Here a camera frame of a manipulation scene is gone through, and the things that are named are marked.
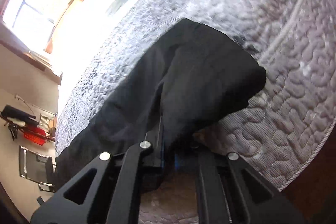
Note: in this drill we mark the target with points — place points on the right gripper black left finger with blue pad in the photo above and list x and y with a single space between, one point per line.
108 189

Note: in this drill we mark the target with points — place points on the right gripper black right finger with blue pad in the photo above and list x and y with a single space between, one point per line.
229 190

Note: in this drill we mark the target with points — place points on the black pants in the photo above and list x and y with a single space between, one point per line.
189 79

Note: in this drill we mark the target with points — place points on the black mesh folding chair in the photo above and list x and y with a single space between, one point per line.
32 167

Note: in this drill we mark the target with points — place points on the red bag on rack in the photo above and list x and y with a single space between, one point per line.
34 134

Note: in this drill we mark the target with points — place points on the wooden coat rack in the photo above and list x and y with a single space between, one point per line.
15 128

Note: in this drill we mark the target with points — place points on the black garment on rack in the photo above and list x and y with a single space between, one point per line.
11 112

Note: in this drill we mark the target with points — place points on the grey quilted floral bedspread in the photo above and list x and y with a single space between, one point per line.
279 133

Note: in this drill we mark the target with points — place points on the wooden framed window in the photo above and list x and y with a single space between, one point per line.
44 3

